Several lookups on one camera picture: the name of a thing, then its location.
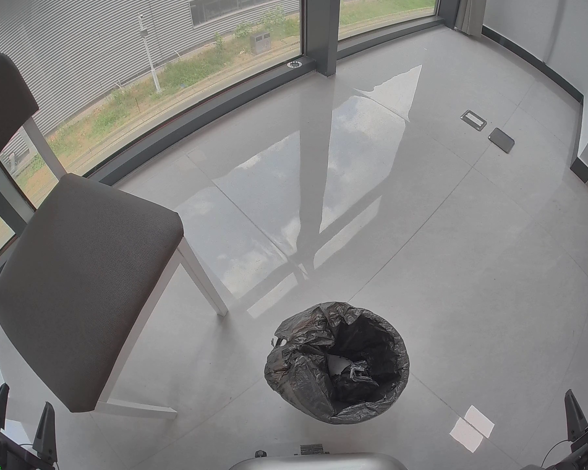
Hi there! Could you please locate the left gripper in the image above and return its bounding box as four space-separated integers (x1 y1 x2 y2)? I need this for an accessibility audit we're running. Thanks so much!
0 383 59 470

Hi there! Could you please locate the black plastic bag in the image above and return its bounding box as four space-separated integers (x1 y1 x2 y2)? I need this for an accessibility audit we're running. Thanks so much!
264 301 411 425

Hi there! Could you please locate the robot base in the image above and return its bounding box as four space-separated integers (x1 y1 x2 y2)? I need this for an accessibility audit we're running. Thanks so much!
228 443 410 470

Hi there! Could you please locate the grey padded white chair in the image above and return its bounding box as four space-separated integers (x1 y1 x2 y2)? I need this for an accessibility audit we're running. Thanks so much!
0 52 230 420

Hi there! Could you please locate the crumpled black plastic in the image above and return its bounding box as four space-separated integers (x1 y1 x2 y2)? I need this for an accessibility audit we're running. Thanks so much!
347 363 374 384

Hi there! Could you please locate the crumpled white paper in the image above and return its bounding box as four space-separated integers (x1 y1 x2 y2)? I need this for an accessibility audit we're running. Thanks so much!
327 354 355 376

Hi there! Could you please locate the window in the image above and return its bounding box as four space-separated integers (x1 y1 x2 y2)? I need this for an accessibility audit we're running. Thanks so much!
0 0 460 295

